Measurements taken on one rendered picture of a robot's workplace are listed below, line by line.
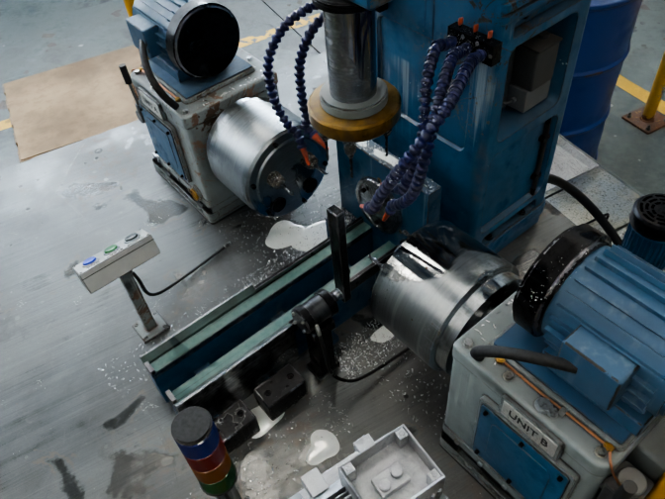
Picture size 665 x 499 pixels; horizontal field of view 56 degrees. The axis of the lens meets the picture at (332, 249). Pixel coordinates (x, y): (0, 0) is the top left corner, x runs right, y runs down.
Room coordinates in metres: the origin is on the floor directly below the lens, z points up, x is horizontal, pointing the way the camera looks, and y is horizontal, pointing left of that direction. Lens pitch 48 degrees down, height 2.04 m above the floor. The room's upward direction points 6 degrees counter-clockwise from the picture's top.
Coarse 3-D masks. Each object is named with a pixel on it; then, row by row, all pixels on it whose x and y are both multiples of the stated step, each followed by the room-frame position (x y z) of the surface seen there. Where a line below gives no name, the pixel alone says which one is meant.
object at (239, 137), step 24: (216, 120) 1.29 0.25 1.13; (240, 120) 1.24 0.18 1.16; (264, 120) 1.22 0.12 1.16; (288, 120) 1.22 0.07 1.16; (216, 144) 1.23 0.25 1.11; (240, 144) 1.18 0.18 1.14; (264, 144) 1.15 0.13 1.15; (288, 144) 1.17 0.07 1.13; (312, 144) 1.21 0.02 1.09; (216, 168) 1.21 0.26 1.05; (240, 168) 1.13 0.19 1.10; (264, 168) 1.13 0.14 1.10; (288, 168) 1.16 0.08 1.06; (312, 168) 1.16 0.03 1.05; (240, 192) 1.12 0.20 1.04; (264, 192) 1.12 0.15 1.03; (312, 192) 1.20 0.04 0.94; (264, 216) 1.12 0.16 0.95
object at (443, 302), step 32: (448, 224) 0.85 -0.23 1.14; (416, 256) 0.76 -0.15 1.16; (448, 256) 0.75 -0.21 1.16; (480, 256) 0.74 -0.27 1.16; (384, 288) 0.74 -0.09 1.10; (416, 288) 0.71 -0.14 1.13; (448, 288) 0.68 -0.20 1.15; (480, 288) 0.67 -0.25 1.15; (512, 288) 0.69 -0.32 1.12; (384, 320) 0.71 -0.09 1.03; (416, 320) 0.66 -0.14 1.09; (448, 320) 0.64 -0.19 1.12; (480, 320) 0.65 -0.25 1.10; (416, 352) 0.65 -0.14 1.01; (448, 352) 0.60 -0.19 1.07
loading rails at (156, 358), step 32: (352, 224) 1.09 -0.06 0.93; (320, 256) 1.00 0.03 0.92; (352, 256) 1.04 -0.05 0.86; (384, 256) 0.97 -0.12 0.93; (256, 288) 0.92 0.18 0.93; (288, 288) 0.93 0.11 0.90; (320, 288) 0.90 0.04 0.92; (352, 288) 0.91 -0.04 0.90; (224, 320) 0.84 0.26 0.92; (256, 320) 0.87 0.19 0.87; (288, 320) 0.82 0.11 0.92; (160, 352) 0.77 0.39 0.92; (192, 352) 0.78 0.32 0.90; (224, 352) 0.81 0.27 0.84; (256, 352) 0.74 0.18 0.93; (288, 352) 0.78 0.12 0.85; (160, 384) 0.72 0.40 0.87; (192, 384) 0.69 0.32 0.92; (224, 384) 0.69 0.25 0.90; (256, 384) 0.73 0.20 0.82
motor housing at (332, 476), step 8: (352, 456) 0.43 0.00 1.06; (336, 464) 0.42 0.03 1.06; (328, 472) 0.41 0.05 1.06; (336, 472) 0.41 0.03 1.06; (328, 480) 0.40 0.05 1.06; (336, 480) 0.40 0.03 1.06; (304, 488) 0.40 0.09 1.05; (328, 488) 0.39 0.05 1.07; (336, 488) 0.38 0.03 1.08; (344, 488) 0.37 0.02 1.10; (304, 496) 0.38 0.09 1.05; (320, 496) 0.37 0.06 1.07; (328, 496) 0.36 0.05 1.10; (336, 496) 0.36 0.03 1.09; (344, 496) 0.36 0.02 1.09
